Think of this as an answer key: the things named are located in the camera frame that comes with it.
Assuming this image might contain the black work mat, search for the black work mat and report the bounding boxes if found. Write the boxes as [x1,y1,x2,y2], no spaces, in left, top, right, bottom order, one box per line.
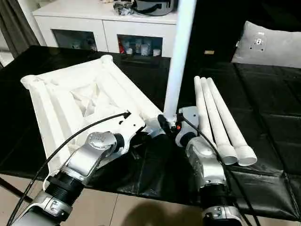
[0,45,301,222]

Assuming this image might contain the grey pillow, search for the grey pillow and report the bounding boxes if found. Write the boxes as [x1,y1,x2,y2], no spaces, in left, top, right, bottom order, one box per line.
[231,20,301,68]

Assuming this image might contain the white plastic table top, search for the white plastic table top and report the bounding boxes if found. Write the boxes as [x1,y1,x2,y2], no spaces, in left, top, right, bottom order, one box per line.
[21,55,166,176]

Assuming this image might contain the white plastic table leg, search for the white plastic table leg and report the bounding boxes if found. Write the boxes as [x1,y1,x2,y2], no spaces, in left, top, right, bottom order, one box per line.
[200,77,238,165]
[193,76,218,147]
[207,77,258,167]
[162,0,198,124]

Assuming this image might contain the grey curtain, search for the grey curtain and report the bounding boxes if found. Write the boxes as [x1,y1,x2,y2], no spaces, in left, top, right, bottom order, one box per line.
[0,0,42,58]

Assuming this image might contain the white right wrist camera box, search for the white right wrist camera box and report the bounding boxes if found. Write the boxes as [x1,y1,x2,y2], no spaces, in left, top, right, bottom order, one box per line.
[174,106,201,147]

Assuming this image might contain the grey black bag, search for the grey black bag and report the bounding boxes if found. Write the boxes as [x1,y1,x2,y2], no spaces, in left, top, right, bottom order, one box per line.
[113,0,177,16]

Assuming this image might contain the black work table frame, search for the black work table frame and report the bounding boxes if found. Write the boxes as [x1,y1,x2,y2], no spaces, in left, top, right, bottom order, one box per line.
[0,177,23,199]

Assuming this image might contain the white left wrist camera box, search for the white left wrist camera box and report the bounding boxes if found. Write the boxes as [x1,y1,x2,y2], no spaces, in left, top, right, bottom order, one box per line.
[109,111,147,155]

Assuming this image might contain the white cabinet with glass doors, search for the white cabinet with glass doors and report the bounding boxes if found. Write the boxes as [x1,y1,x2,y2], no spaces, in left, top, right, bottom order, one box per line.
[32,0,179,58]

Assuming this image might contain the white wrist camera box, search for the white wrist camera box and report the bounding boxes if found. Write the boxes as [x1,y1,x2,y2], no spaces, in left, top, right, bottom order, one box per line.
[109,111,147,155]
[174,106,201,147]

